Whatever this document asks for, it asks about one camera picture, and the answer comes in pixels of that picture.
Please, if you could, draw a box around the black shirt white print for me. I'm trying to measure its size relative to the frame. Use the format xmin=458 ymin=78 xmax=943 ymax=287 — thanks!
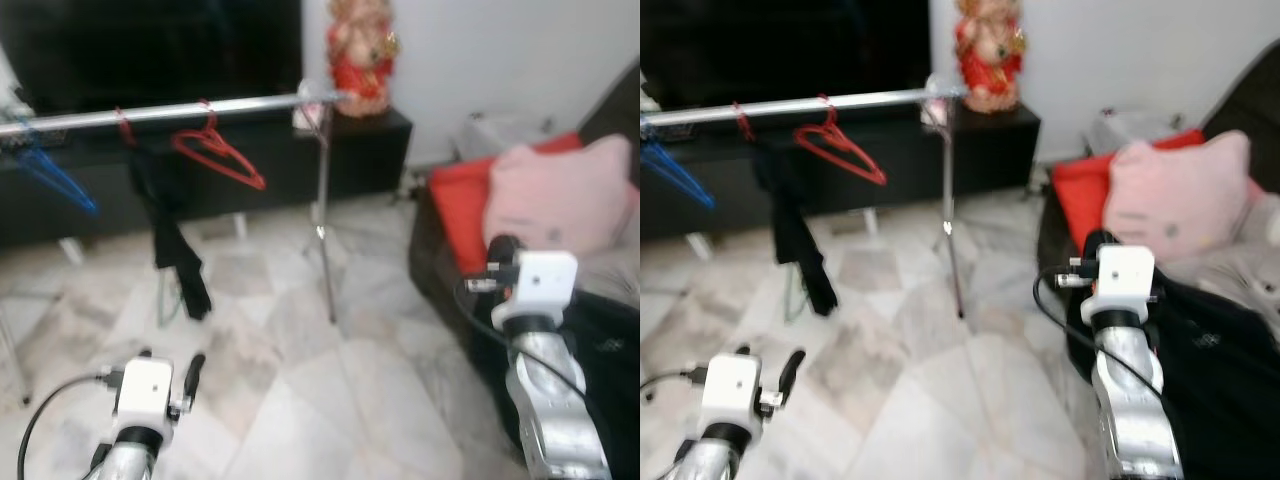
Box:
xmin=470 ymin=285 xmax=641 ymax=480
xmin=1065 ymin=270 xmax=1280 ymax=480

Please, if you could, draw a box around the blue clothes hanger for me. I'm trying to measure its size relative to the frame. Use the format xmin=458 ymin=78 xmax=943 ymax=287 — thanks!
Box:
xmin=10 ymin=125 xmax=101 ymax=216
xmin=640 ymin=135 xmax=716 ymax=211

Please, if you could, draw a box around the red cushion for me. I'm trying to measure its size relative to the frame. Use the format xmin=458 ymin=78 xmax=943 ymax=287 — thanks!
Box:
xmin=430 ymin=133 xmax=586 ymax=276
xmin=1052 ymin=128 xmax=1206 ymax=256

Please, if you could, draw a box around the dark brown fabric sofa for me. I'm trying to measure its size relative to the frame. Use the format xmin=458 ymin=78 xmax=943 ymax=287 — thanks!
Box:
xmin=408 ymin=65 xmax=641 ymax=451
xmin=1035 ymin=40 xmax=1280 ymax=480

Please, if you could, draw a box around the pink cat face cushion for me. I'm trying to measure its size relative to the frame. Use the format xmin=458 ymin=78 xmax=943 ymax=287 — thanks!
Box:
xmin=1102 ymin=130 xmax=1263 ymax=263
xmin=483 ymin=135 xmax=639 ymax=259

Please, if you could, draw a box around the white cloth covered side table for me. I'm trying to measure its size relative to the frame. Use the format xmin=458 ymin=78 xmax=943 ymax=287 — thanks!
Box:
xmin=455 ymin=112 xmax=546 ymax=159
xmin=1085 ymin=108 xmax=1176 ymax=153

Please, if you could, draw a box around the black shirt with green logo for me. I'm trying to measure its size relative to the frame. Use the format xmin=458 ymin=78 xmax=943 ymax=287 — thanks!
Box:
xmin=128 ymin=140 xmax=213 ymax=321
xmin=750 ymin=138 xmax=839 ymax=318

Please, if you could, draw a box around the black TV cabinet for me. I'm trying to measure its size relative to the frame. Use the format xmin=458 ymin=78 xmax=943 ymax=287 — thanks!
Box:
xmin=640 ymin=100 xmax=1041 ymax=241
xmin=0 ymin=105 xmax=413 ymax=251

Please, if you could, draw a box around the red laughing Buddha figurine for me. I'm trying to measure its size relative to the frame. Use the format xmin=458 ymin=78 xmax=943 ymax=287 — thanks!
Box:
xmin=953 ymin=0 xmax=1026 ymax=114
xmin=328 ymin=0 xmax=399 ymax=119

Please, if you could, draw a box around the black flat screen television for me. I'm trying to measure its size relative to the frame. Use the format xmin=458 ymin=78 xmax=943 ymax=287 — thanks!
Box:
xmin=0 ymin=0 xmax=304 ymax=116
xmin=640 ymin=0 xmax=933 ymax=109

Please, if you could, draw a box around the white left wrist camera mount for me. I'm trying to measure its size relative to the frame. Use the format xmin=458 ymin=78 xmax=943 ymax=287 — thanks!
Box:
xmin=112 ymin=357 xmax=176 ymax=441
xmin=697 ymin=352 xmax=766 ymax=436

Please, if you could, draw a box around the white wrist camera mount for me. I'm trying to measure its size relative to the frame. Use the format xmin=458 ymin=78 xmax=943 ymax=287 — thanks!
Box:
xmin=697 ymin=352 xmax=766 ymax=436
xmin=1085 ymin=245 xmax=1159 ymax=329
xmin=112 ymin=357 xmax=176 ymax=441
xmin=490 ymin=250 xmax=581 ymax=336

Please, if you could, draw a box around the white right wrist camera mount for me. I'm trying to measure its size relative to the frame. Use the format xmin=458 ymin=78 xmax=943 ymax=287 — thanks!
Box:
xmin=490 ymin=250 xmax=581 ymax=336
xmin=1085 ymin=245 xmax=1159 ymax=329

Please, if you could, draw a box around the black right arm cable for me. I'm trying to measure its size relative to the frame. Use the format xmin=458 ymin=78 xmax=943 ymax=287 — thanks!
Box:
xmin=455 ymin=275 xmax=591 ymax=406
xmin=1032 ymin=262 xmax=1166 ymax=401

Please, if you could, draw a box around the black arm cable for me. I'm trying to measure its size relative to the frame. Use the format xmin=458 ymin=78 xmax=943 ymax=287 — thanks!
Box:
xmin=18 ymin=370 xmax=121 ymax=480
xmin=1032 ymin=262 xmax=1166 ymax=401
xmin=640 ymin=368 xmax=711 ymax=401
xmin=455 ymin=275 xmax=591 ymax=406

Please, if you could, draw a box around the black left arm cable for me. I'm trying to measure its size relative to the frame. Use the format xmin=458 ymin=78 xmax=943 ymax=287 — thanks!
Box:
xmin=640 ymin=368 xmax=711 ymax=401
xmin=18 ymin=370 xmax=121 ymax=480

